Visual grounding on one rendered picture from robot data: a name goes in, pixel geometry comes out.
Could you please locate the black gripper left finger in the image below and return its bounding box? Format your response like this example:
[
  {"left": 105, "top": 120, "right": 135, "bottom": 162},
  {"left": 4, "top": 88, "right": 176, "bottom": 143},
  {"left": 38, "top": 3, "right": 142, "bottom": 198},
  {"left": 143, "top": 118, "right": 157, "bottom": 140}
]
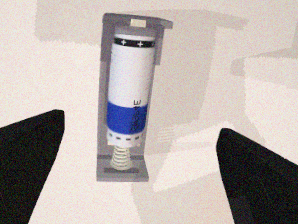
[{"left": 0, "top": 109, "right": 65, "bottom": 224}]

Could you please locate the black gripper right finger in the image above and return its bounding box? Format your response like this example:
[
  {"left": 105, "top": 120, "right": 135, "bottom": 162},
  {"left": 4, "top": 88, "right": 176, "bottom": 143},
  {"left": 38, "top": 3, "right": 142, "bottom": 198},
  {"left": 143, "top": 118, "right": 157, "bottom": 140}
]
[{"left": 216, "top": 128, "right": 298, "bottom": 224}]

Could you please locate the white and blue battery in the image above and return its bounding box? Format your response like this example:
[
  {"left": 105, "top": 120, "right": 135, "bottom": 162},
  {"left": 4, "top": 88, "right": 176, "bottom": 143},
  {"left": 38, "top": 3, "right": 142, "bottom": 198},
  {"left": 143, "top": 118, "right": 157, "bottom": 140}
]
[{"left": 106, "top": 34, "right": 156, "bottom": 148}]

